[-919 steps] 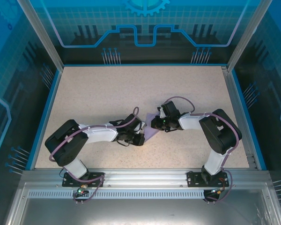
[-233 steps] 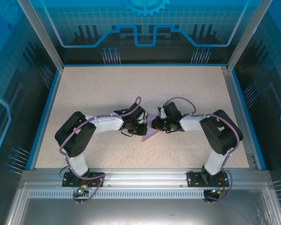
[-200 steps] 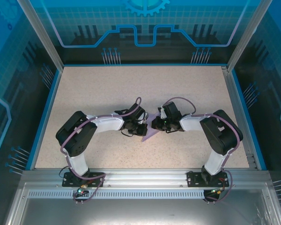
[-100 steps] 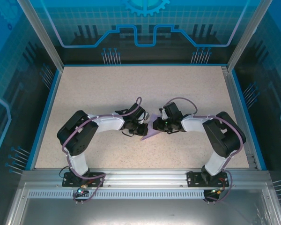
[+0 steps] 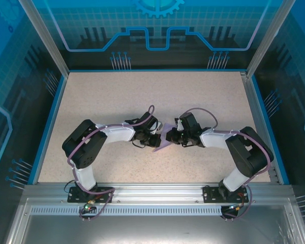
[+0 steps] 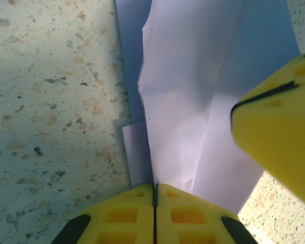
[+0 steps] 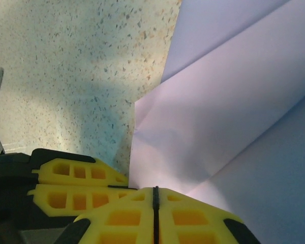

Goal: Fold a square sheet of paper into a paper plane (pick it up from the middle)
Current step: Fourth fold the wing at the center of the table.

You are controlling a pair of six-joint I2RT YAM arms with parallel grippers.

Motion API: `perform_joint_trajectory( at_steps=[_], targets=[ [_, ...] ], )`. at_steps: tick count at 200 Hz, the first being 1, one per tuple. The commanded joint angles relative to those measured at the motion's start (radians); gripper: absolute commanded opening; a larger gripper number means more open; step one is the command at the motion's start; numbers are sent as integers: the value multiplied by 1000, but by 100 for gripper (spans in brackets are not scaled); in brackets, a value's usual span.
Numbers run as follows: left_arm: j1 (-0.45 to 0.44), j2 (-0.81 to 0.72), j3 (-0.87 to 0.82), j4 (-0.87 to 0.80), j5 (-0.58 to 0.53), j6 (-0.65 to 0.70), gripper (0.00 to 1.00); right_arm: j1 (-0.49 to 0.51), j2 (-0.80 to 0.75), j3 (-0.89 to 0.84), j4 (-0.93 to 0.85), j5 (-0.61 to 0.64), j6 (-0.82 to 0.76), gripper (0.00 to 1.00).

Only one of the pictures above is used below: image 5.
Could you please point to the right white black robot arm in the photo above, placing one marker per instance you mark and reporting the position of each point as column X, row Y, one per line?
column 213, row 138

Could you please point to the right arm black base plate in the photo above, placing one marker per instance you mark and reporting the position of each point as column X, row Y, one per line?
column 209, row 194

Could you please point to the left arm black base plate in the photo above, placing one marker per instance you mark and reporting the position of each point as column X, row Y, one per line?
column 105, row 190

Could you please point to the aluminium side rail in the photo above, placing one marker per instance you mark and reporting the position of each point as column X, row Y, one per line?
column 259, row 127

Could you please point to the aluminium frame post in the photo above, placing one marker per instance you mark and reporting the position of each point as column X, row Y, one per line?
column 268, row 38
column 45, row 38

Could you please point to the aluminium mounting rail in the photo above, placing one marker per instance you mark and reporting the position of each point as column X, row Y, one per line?
column 157, row 193

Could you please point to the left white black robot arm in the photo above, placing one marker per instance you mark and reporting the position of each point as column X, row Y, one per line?
column 117, row 133

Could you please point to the blue table edge strip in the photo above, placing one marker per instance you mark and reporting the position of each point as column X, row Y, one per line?
column 49, row 127
column 268, row 127

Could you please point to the purple paper sheet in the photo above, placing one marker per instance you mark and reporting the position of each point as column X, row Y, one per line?
column 164, row 145

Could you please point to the metal sheet tray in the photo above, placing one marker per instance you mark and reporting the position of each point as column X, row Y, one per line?
column 155, row 228

